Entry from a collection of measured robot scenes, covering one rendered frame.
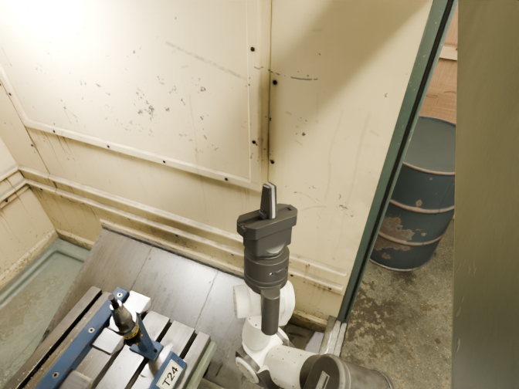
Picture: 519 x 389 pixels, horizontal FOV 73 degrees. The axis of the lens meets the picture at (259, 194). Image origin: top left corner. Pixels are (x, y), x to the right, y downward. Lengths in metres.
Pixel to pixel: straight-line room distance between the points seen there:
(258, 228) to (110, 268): 1.14
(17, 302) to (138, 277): 0.65
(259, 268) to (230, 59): 0.48
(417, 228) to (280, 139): 1.58
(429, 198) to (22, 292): 2.14
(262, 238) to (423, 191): 1.61
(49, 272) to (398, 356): 1.93
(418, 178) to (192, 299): 1.34
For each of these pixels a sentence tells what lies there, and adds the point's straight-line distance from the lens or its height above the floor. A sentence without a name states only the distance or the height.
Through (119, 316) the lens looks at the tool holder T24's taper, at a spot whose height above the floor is 1.27.
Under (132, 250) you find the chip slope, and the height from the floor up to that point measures 0.83.
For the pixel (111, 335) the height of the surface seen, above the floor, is 1.22.
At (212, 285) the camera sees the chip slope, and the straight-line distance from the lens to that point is 1.47.
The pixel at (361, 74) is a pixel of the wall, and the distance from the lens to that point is 0.79.
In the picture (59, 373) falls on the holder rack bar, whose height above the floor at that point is 1.23.
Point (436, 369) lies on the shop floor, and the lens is 2.40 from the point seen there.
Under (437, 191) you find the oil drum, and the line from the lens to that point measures 2.17.
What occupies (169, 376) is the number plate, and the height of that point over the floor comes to 0.94.
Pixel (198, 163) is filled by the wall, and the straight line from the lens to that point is 1.09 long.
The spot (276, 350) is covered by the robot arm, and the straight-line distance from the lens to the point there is 0.94.
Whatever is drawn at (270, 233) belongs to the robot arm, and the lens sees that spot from 0.63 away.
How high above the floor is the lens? 2.05
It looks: 43 degrees down
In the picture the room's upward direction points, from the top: straight up
